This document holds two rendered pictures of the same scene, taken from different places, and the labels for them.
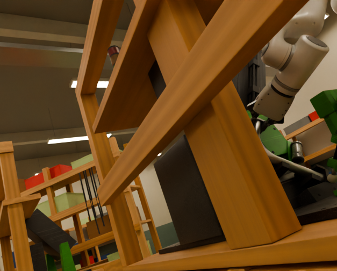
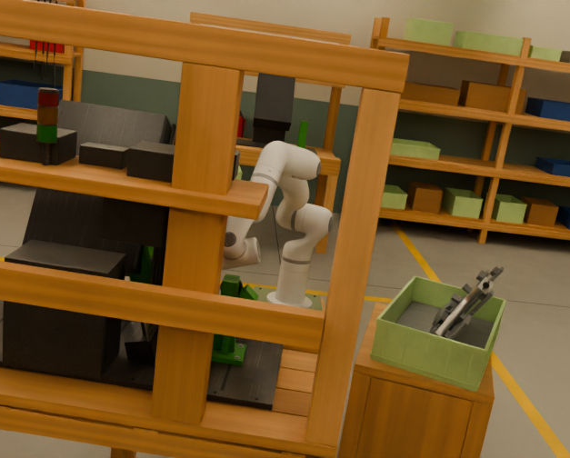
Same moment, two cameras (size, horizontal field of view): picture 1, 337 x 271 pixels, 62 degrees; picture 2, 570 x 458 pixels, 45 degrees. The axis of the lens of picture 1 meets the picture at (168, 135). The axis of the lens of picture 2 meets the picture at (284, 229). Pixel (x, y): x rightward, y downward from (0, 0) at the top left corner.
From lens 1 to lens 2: 1.62 m
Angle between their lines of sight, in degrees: 66
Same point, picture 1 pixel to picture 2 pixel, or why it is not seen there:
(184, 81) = (211, 313)
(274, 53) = (235, 252)
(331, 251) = (239, 439)
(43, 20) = not seen: outside the picture
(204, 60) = (242, 322)
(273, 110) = not seen: hidden behind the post
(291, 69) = (232, 262)
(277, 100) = not seen: hidden behind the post
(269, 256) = (192, 431)
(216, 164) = (182, 363)
